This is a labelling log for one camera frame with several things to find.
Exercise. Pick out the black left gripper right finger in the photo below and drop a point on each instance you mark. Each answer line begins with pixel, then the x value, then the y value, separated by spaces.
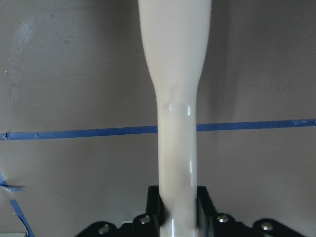
pixel 205 207

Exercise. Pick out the white brush black bristles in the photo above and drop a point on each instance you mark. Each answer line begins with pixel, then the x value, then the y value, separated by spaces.
pixel 175 37

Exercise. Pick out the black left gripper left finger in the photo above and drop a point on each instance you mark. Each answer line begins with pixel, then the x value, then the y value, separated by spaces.
pixel 154 205

